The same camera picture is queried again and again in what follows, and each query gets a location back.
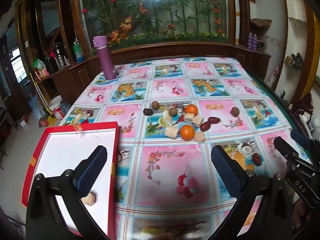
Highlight red jujube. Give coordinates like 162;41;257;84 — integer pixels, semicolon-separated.
252;153;262;166
208;116;221;125
200;121;211;132

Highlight beige cake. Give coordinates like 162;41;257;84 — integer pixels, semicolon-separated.
81;192;95;206

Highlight brown longan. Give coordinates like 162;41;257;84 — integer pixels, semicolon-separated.
151;101;159;110
168;107;178;117
230;107;240;117

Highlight beige cake cube front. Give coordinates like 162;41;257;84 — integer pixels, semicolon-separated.
194;131;205;144

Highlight beige cake cube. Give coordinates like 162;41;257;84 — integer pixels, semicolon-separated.
165;126;179;139
194;131;205;144
183;113;195;124
192;115;203;128

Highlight orange tangerine front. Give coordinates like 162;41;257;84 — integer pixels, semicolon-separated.
180;125;195;141

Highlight orange tangerine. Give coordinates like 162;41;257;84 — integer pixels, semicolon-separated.
180;125;195;141
184;104;199;116

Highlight orange tangerine back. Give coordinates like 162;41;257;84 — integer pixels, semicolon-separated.
184;104;199;116

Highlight red white tray box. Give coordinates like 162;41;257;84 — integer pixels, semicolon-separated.
21;121;120;239

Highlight broom and dustpan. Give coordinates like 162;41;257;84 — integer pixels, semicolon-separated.
29;74;57;127

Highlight purple spray bottles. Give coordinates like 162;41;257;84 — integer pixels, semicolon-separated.
247;33;258;51

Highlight grey thermos jug floor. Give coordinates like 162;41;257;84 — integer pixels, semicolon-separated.
60;101;71;115

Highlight white plastic bucket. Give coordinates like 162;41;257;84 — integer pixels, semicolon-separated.
49;95;65;120

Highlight floral plastic tablecloth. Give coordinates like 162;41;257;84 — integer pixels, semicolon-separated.
62;57;308;239

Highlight wooden cabinet counter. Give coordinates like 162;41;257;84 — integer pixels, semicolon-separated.
35;39;272;106

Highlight dark jujube far left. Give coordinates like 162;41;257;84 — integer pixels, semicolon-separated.
143;108;153;116

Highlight green water bottle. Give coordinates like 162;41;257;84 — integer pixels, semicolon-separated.
73;38;85;63

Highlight purple thermos bottle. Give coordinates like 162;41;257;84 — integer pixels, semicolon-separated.
93;36;117;80

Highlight flower aquarium glass panel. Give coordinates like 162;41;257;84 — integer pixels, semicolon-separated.
75;0;229;55

